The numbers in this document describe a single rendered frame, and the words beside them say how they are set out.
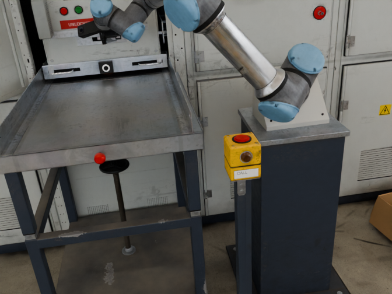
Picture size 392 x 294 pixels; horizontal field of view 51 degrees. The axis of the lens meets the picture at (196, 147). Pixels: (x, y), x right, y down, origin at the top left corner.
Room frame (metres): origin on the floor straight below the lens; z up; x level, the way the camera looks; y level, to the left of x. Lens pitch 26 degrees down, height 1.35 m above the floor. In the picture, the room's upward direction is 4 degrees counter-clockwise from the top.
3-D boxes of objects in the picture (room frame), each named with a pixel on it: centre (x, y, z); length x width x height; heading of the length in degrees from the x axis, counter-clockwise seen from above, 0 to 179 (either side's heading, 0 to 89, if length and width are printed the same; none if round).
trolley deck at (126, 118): (1.43, 0.32, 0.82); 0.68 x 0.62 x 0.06; 7
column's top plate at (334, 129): (1.41, -0.35, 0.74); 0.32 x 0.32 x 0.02; 6
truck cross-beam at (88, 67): (1.82, 0.37, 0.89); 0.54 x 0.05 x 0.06; 97
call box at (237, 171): (0.95, -0.12, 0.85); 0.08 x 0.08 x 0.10; 7
